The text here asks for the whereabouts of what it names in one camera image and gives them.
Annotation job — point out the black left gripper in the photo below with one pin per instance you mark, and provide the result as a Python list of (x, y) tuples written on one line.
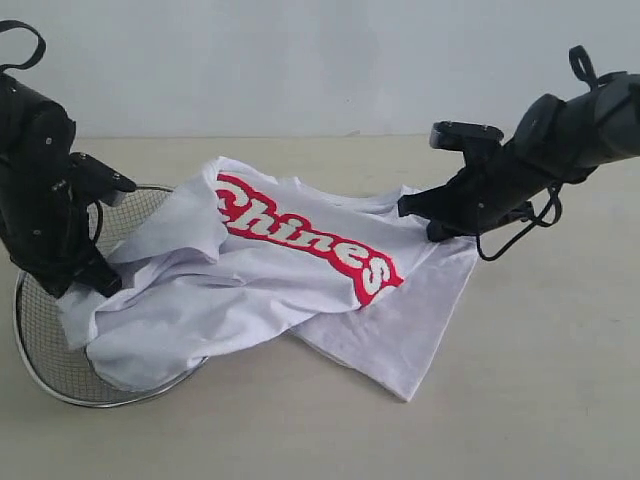
[(43, 225)]

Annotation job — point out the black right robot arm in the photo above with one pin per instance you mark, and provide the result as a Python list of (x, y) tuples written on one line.
[(611, 108)]

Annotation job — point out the white t-shirt red lettering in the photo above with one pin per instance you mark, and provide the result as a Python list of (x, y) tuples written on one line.
[(233, 258)]

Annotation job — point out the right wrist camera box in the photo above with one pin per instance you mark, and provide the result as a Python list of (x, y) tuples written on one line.
[(456, 136)]

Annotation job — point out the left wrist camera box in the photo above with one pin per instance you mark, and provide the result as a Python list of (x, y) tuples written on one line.
[(95, 181)]

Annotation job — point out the round metal mesh basket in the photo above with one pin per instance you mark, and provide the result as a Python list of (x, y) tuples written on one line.
[(65, 374)]

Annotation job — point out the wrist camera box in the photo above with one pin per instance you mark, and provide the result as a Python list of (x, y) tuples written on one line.
[(456, 136), (95, 181)]

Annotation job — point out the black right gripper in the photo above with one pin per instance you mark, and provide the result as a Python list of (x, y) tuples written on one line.
[(496, 184)]

